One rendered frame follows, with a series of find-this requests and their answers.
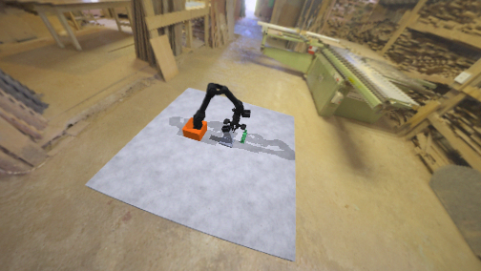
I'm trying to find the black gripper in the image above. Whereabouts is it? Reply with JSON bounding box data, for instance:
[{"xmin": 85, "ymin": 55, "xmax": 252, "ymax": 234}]
[{"xmin": 223, "ymin": 117, "xmax": 246, "ymax": 133}]

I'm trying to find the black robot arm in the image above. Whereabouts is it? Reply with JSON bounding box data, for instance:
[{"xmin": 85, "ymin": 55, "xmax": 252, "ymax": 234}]
[{"xmin": 192, "ymin": 83, "xmax": 251, "ymax": 130}]

